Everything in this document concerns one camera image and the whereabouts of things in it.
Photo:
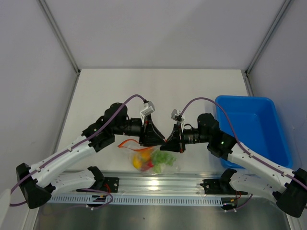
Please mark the right aluminium frame post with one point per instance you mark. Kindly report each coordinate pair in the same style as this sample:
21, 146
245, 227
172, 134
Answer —
269, 35

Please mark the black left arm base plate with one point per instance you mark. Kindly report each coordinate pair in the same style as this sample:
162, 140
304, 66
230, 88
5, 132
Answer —
106, 184

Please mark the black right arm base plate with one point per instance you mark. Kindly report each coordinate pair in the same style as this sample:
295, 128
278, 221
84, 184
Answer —
219, 187

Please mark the blue plastic bin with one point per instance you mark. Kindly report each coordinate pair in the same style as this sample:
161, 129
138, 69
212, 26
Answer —
257, 125

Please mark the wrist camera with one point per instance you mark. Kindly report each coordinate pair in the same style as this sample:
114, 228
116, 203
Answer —
146, 109
177, 116

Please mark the clear zip bag red zipper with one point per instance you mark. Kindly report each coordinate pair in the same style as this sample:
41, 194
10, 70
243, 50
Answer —
150, 160

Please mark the red orange mango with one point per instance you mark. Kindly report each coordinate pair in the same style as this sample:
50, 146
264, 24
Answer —
145, 155

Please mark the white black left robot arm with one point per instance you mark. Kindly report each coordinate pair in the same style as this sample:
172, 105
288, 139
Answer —
93, 139

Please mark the orange yellow mango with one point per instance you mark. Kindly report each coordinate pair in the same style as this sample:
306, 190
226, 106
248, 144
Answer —
137, 163

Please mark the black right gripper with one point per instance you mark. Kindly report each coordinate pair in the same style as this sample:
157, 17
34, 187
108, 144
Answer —
173, 143

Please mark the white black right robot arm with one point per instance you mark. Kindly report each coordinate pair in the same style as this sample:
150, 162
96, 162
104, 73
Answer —
283, 186

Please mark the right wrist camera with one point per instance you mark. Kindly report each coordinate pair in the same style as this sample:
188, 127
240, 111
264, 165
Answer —
177, 116

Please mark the white cauliflower green leaves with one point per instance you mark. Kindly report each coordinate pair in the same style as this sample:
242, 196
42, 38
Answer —
160, 168

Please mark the aluminium frame post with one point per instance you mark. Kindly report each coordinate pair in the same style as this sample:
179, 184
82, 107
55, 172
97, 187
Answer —
269, 35
58, 34

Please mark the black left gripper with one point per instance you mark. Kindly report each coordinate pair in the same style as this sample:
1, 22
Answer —
150, 135

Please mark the green grape bunch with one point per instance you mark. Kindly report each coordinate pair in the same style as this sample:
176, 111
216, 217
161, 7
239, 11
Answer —
159, 157

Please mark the red chili pepper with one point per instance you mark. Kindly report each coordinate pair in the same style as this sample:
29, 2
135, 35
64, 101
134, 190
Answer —
146, 166

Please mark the white slotted cable duct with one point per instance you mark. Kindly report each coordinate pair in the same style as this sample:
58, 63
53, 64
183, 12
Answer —
116, 199

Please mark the aluminium mounting rail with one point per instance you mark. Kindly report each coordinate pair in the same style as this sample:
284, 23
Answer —
156, 182

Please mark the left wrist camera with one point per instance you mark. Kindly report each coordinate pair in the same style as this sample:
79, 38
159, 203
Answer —
146, 109

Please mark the left aluminium frame post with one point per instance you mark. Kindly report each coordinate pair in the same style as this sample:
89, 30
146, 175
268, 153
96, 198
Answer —
58, 34

